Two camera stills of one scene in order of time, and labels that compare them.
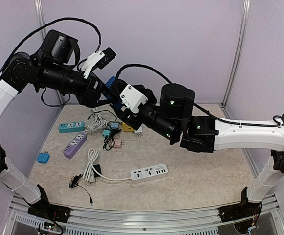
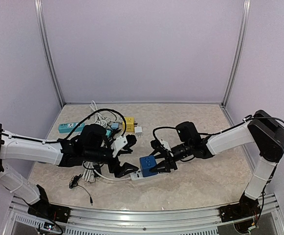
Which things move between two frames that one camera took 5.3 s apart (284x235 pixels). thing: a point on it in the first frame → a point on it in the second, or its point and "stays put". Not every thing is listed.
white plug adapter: x=139 y=132 stays put
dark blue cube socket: x=111 y=84 → x=148 y=163
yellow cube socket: x=127 y=129 stays put
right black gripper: x=125 y=114 → x=169 y=161
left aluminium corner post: x=41 y=23 stays put
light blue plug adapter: x=115 y=125 stays put
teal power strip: x=71 y=127 stays put
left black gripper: x=91 y=100 → x=120 y=171
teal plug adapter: x=106 y=132 stays put
